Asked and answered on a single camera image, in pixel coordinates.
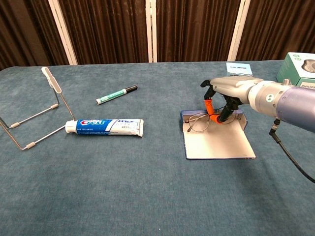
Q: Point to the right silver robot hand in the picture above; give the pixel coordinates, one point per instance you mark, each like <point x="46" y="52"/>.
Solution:
<point x="231" y="86"/>

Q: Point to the round metal-frame eyeglasses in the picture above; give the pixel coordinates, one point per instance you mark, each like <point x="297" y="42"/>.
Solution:
<point x="199" y="122"/>

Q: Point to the blue cardboard glasses case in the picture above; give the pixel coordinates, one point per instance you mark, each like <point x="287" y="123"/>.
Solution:
<point x="216" y="145"/>

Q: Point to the small light-blue speaker box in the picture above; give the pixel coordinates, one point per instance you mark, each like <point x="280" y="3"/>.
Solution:
<point x="240" y="68"/>

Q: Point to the green Philips box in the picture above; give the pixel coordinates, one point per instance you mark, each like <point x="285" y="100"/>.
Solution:
<point x="290" y="66"/>

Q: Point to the brown curtain panel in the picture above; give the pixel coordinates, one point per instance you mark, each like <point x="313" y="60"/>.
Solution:
<point x="24" y="29"/>
<point x="105" y="29"/>
<point x="194" y="29"/>
<point x="283" y="24"/>

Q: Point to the green marker pen black cap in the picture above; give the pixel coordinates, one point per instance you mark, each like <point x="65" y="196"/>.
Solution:
<point x="115" y="94"/>

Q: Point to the Crest toothpaste tube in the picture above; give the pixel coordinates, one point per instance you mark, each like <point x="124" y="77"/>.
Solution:
<point x="105" y="126"/>

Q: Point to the blue tablecloth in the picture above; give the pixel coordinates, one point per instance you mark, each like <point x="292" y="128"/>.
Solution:
<point x="123" y="184"/>

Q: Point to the white screen frame post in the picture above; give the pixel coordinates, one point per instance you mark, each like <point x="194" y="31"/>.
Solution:
<point x="150" y="29"/>
<point x="62" y="32"/>
<point x="238" y="29"/>

